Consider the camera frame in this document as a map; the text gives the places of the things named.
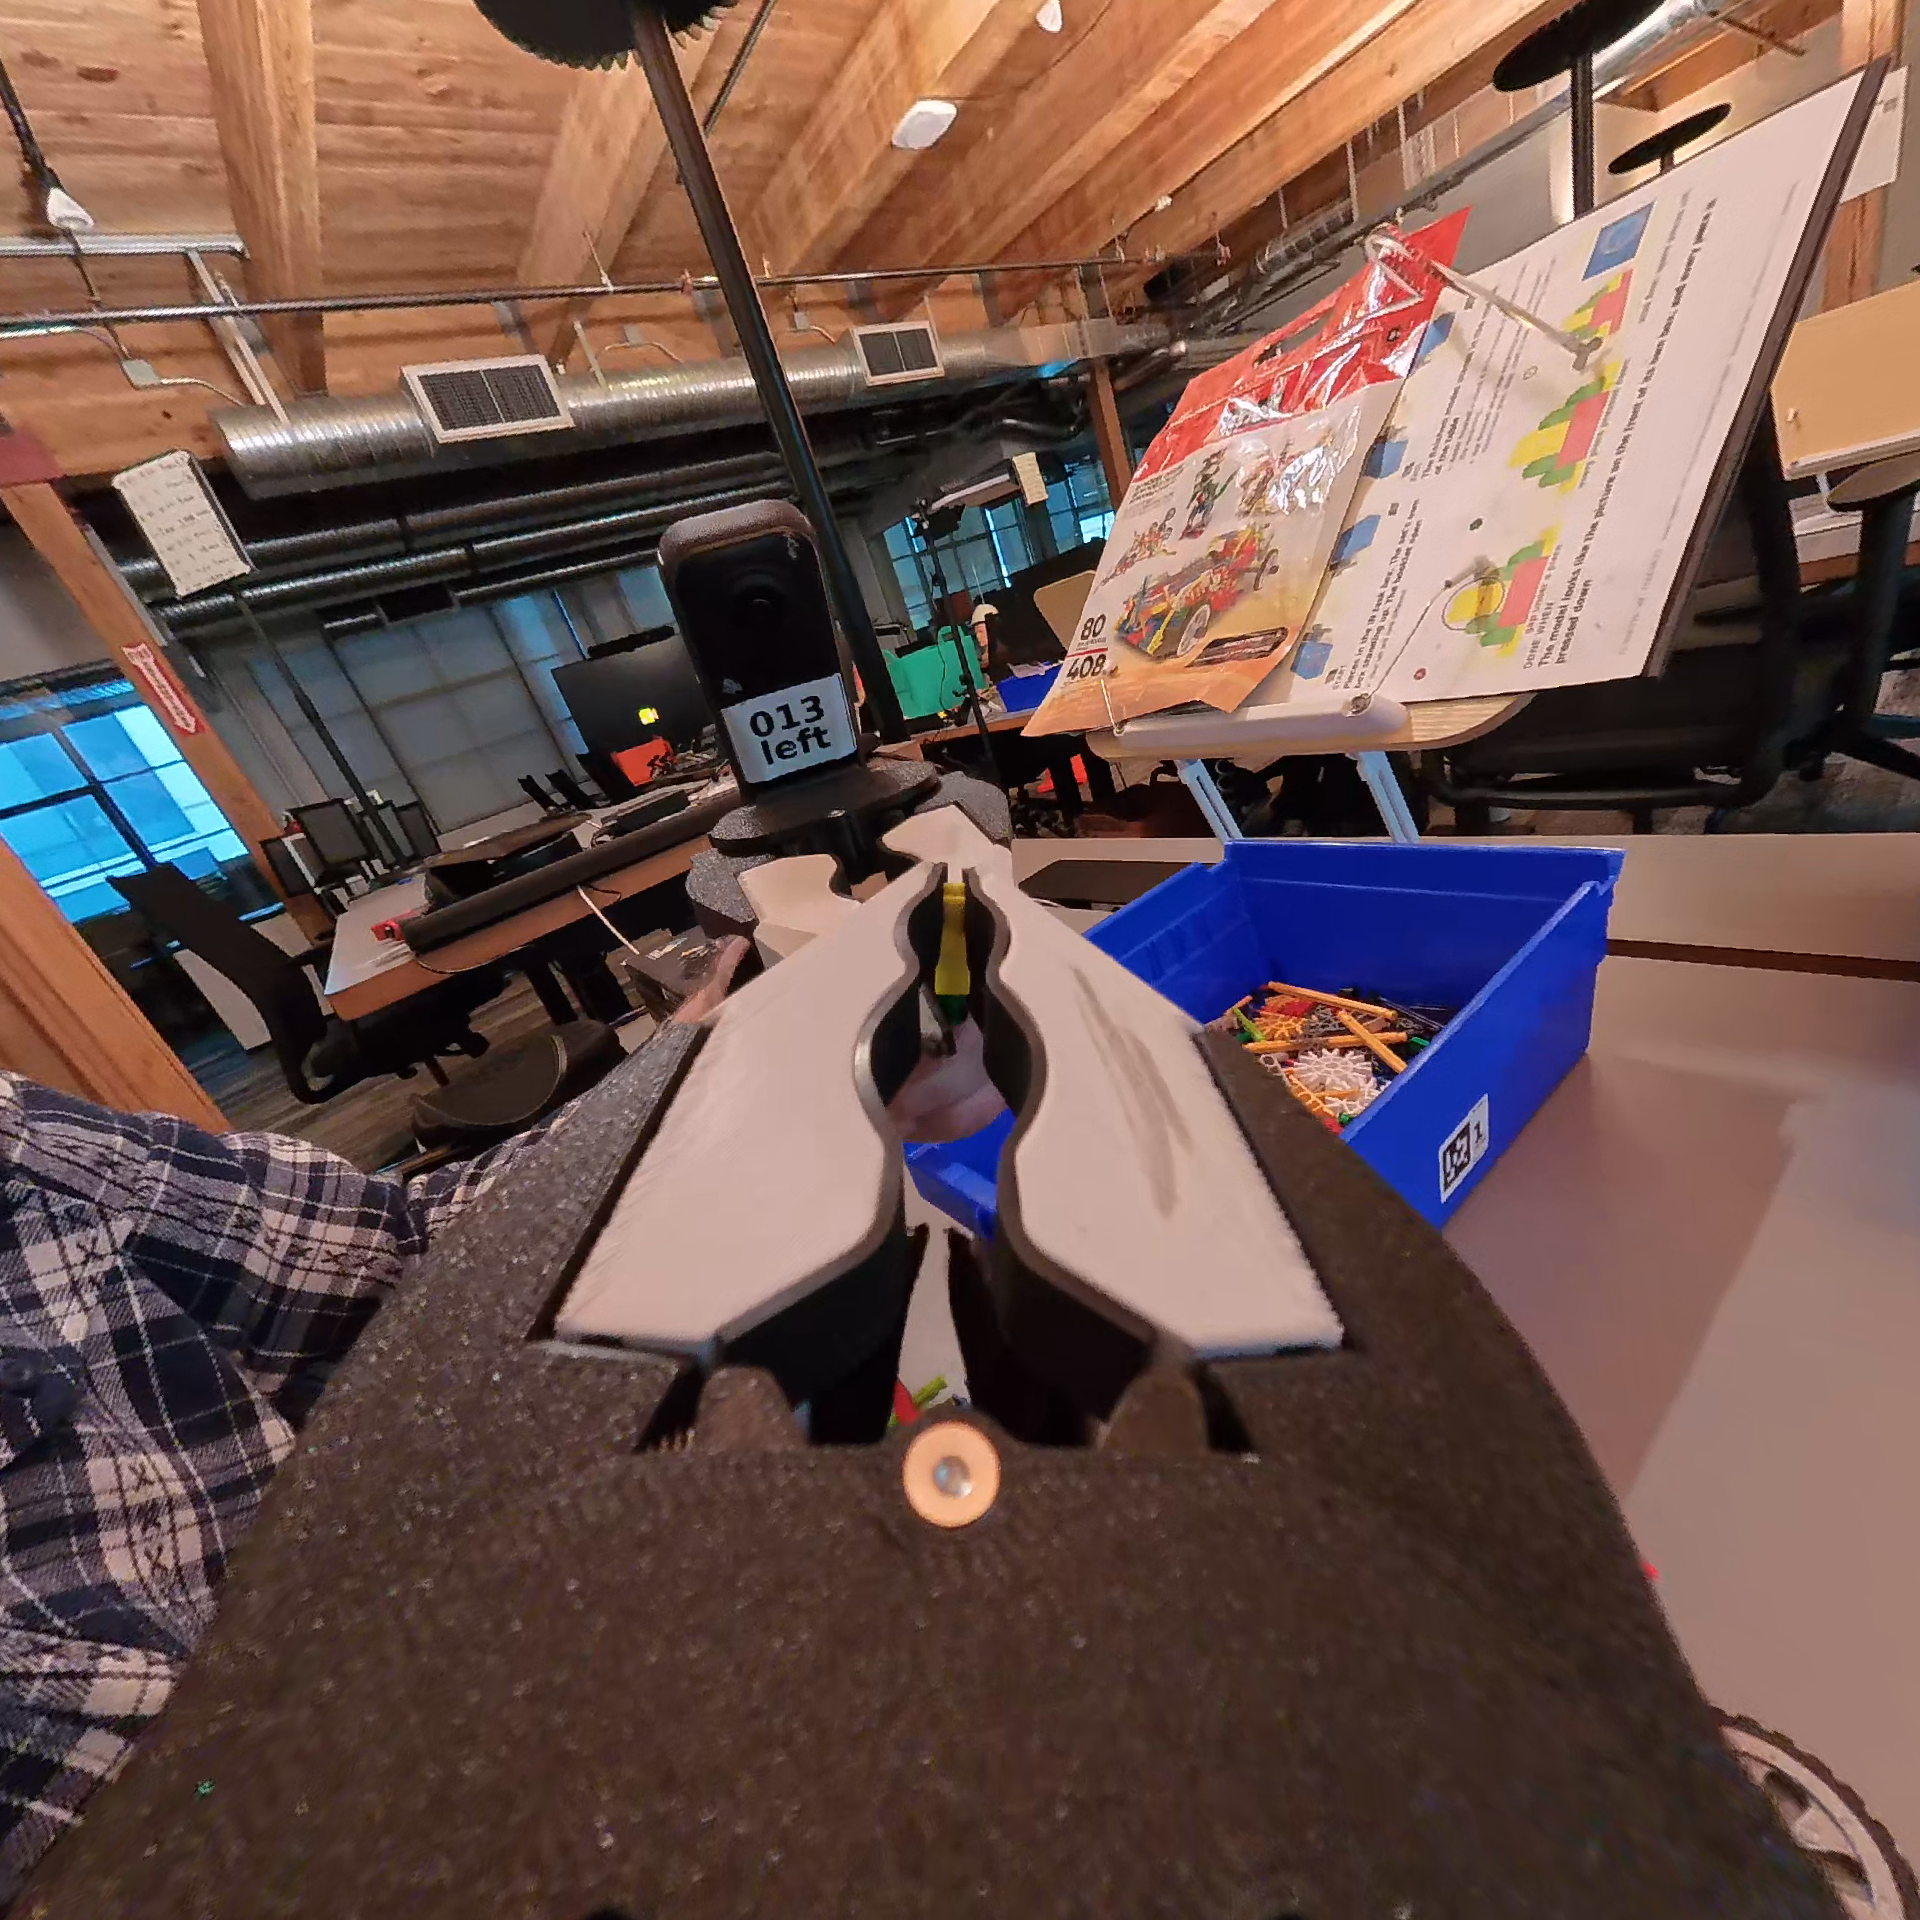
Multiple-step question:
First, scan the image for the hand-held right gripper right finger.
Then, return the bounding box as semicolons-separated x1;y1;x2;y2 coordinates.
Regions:
967;871;1346;1440

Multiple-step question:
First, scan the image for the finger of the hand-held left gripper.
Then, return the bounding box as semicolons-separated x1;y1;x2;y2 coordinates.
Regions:
897;799;1020;896
736;851;889;960

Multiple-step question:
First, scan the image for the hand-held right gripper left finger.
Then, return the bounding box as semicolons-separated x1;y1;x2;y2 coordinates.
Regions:
555;871;937;1435

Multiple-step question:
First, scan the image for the pile of construction toy pieces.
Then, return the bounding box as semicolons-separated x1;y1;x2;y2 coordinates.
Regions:
1209;976;1451;1136

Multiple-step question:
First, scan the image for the blue plastic bin with label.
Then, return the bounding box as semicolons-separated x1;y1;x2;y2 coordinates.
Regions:
907;840;1626;1238

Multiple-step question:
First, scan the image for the black computer monitor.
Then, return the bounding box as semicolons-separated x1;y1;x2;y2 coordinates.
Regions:
555;637;715;760

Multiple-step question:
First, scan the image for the long dark office desk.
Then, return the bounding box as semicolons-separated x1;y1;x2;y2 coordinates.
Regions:
316;785;753;1028

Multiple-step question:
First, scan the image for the round wooden board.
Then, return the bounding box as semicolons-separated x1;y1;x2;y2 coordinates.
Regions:
1089;686;1538;772

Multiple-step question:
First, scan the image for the toy kit plastic bag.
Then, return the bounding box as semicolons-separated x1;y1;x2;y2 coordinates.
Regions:
1026;211;1475;740

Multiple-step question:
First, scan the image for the black office chair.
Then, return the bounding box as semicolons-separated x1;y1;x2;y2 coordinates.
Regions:
122;863;398;1099
1410;449;1920;836

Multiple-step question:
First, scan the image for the tan toy rod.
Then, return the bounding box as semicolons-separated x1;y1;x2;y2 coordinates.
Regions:
1360;229;1609;374

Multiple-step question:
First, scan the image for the instruction booklet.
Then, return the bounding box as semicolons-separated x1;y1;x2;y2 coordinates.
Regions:
1292;67;1888;710

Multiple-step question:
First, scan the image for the silver ceiling duct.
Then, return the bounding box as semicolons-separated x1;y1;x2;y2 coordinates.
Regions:
211;316;1100;500

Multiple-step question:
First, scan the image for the white wall sign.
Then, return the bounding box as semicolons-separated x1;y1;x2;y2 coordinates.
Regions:
115;449;262;598

